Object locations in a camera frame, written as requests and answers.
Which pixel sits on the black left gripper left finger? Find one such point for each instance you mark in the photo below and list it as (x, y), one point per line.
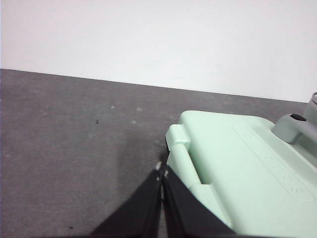
(138, 210)

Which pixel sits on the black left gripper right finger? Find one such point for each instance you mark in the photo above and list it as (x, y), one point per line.
(188, 218)

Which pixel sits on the mint green cooker base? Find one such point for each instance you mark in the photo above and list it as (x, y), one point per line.
(213, 205)

